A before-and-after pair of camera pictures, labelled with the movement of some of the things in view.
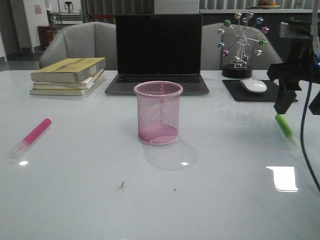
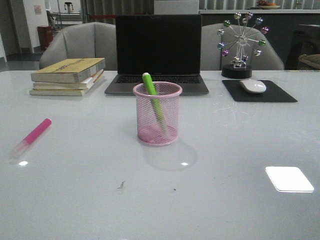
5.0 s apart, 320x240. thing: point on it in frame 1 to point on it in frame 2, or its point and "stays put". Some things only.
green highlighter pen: x=283 y=122 to x=150 y=86
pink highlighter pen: x=17 y=150 stays put
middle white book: x=85 y=83 stays put
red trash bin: x=45 y=36 stays put
